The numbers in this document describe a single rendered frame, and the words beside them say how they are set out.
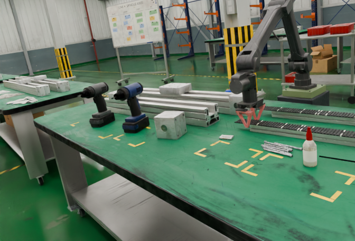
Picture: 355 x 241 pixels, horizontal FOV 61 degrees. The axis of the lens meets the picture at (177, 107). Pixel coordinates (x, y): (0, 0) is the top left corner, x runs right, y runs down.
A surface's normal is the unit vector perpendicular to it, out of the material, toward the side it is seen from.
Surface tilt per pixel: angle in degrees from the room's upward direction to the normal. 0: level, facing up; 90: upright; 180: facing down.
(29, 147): 90
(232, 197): 0
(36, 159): 90
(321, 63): 89
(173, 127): 90
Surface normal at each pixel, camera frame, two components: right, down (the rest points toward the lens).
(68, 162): 0.64, 0.11
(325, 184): -0.15, -0.96
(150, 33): -0.49, 0.29
